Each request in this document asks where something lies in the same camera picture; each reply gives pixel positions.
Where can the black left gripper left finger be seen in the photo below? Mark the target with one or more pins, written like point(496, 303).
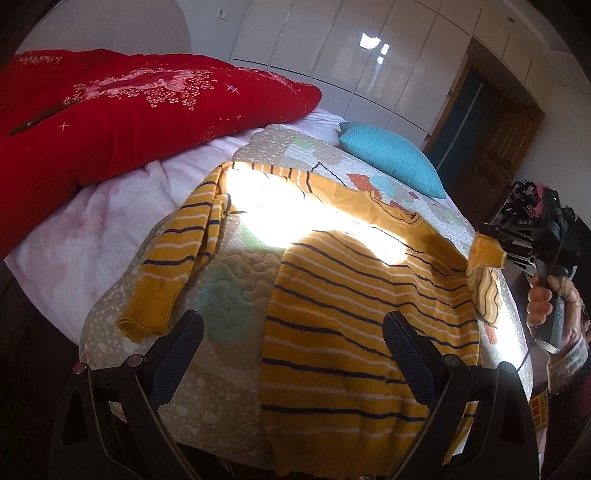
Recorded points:
point(128, 438)

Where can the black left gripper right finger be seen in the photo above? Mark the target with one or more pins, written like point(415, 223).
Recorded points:
point(479, 424)

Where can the yellow striped knit sweater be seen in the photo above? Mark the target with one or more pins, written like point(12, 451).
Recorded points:
point(334, 402)

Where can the grey knit sleeve forearm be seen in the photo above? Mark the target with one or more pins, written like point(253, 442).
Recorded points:
point(562, 369)

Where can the pink clothes pile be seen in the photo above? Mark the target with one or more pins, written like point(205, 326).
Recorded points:
point(530, 197)

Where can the person's right hand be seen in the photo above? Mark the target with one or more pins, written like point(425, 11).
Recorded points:
point(540, 309)

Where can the beige patterned quilted bedspread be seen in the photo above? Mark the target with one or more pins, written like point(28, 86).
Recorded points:
point(216, 406)

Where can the dark wooden door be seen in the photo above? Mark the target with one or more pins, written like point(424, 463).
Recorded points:
point(480, 143)

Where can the teal knit pillow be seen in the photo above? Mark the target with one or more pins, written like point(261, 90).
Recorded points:
point(392, 154)

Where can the pink fleece blanket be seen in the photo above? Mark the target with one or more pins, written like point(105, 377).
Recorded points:
point(72, 258)

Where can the white glossy wardrobe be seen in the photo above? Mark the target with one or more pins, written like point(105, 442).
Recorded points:
point(393, 64)

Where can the red embroidered quilt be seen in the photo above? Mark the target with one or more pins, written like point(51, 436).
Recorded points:
point(73, 119)

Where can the white fan headboard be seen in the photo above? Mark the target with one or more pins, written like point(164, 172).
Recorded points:
point(124, 26)

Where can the white wall socket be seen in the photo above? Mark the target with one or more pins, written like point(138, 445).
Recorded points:
point(222, 14)

